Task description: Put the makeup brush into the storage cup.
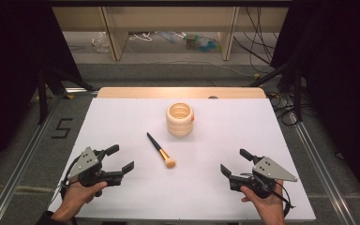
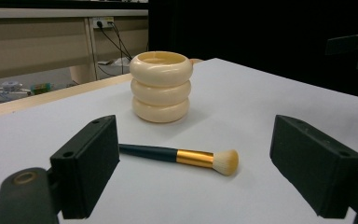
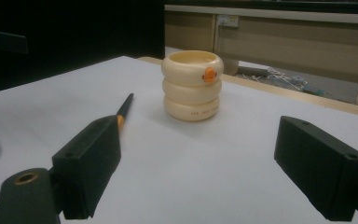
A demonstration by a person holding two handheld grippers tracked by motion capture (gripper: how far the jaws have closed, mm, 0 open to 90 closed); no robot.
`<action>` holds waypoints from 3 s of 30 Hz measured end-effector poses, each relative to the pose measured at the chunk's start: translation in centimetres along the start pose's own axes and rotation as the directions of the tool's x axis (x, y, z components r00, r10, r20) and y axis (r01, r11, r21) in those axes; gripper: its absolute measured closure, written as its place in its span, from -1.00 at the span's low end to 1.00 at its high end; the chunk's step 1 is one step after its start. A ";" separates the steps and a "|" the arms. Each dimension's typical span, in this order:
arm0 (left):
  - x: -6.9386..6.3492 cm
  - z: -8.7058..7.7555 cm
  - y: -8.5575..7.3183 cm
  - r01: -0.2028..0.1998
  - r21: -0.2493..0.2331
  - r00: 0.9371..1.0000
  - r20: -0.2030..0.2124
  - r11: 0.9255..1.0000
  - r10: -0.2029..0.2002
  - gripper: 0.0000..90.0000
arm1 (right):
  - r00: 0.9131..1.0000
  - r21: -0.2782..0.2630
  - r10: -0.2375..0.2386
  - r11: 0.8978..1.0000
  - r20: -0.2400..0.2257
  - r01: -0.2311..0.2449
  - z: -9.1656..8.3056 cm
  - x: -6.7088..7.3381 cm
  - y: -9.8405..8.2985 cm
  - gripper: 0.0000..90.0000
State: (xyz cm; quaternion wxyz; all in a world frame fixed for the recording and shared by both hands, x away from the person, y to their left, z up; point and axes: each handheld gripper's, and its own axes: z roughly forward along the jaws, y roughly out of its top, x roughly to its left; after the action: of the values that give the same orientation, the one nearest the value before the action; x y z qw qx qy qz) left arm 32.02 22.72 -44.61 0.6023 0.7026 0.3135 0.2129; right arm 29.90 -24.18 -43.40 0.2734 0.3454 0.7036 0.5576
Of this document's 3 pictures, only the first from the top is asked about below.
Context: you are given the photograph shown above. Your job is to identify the cream ribbed cup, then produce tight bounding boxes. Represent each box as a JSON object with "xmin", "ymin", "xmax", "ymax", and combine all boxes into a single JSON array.
[{"xmin": 165, "ymin": 102, "xmax": 196, "ymax": 138}]

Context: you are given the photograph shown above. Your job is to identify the person's right hand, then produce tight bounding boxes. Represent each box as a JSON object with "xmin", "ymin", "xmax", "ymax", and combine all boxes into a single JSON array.
[{"xmin": 240, "ymin": 179, "xmax": 287, "ymax": 225}]

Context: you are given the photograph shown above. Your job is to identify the black metal stand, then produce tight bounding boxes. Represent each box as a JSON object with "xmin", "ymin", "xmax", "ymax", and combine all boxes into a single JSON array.
[
  {"xmin": 37, "ymin": 66, "xmax": 96, "ymax": 126},
  {"xmin": 248, "ymin": 59, "xmax": 305, "ymax": 124}
]

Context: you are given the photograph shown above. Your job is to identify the white board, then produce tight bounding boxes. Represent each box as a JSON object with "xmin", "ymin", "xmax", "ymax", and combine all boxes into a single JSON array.
[{"xmin": 47, "ymin": 97, "xmax": 317, "ymax": 222}]

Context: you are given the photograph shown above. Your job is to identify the black-handled makeup brush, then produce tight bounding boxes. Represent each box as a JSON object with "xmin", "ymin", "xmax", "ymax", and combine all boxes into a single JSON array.
[{"xmin": 146, "ymin": 131, "xmax": 177, "ymax": 170}]

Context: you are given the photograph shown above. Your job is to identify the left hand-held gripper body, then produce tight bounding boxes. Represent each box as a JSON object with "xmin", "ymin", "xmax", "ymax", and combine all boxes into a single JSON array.
[{"xmin": 67, "ymin": 145, "xmax": 125, "ymax": 198}]

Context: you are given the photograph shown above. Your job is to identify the hanging black cables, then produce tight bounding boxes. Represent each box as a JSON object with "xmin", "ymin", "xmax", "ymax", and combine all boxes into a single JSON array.
[{"xmin": 232, "ymin": 6, "xmax": 279, "ymax": 74}]

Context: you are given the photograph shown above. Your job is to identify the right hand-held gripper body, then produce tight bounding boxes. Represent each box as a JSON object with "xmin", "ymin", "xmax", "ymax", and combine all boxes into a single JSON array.
[{"xmin": 229, "ymin": 156, "xmax": 299, "ymax": 200}]

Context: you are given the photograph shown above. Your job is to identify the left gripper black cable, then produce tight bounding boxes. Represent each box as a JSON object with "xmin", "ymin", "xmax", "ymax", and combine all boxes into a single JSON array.
[{"xmin": 54, "ymin": 156, "xmax": 83, "ymax": 204}]

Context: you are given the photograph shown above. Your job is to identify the light wooden table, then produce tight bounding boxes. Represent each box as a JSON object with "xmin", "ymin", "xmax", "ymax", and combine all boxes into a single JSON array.
[{"xmin": 97, "ymin": 86, "xmax": 267, "ymax": 100}]

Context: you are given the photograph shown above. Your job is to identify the clear plastic bag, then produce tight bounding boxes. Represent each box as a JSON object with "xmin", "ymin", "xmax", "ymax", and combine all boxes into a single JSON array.
[{"xmin": 90, "ymin": 30, "xmax": 112, "ymax": 53}]

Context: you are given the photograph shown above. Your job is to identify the white coiled cable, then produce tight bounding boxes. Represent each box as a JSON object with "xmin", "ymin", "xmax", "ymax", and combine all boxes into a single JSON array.
[{"xmin": 127, "ymin": 30, "xmax": 158, "ymax": 43}]

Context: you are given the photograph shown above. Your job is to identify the black curtain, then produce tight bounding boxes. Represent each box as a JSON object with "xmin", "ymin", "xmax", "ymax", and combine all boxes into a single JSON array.
[
  {"xmin": 0, "ymin": 0, "xmax": 84, "ymax": 181},
  {"xmin": 269, "ymin": 0, "xmax": 360, "ymax": 203}
]

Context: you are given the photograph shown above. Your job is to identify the beige wooden desk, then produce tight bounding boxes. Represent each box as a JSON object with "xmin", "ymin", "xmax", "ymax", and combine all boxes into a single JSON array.
[{"xmin": 52, "ymin": 6, "xmax": 291, "ymax": 63}]

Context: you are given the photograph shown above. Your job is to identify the long white floor cable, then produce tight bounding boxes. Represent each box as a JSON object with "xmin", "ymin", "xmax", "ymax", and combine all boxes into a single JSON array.
[{"xmin": 127, "ymin": 46, "xmax": 259, "ymax": 79}]

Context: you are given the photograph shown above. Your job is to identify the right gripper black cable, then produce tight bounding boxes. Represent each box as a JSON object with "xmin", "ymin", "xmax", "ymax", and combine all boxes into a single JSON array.
[{"xmin": 242, "ymin": 172, "xmax": 296, "ymax": 218}]

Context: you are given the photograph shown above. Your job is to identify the black cable bundle on floor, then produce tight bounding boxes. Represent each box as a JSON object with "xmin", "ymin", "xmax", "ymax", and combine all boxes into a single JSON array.
[{"xmin": 265, "ymin": 91, "xmax": 298, "ymax": 127}]

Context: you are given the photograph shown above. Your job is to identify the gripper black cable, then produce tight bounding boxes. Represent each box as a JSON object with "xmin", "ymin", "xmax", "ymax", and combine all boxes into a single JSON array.
[
  {"xmin": 54, "ymin": 156, "xmax": 83, "ymax": 204},
  {"xmin": 242, "ymin": 172, "xmax": 296, "ymax": 218}
]

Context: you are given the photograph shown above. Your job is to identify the aluminium floor rail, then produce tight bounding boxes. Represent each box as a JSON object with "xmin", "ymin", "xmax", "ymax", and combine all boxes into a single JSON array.
[
  {"xmin": 288, "ymin": 112, "xmax": 358, "ymax": 225},
  {"xmin": 0, "ymin": 93, "xmax": 64, "ymax": 225}
]

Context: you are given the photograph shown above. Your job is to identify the person's left hand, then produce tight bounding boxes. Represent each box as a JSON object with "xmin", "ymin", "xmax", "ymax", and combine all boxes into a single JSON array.
[{"xmin": 51, "ymin": 180, "xmax": 109, "ymax": 223}]

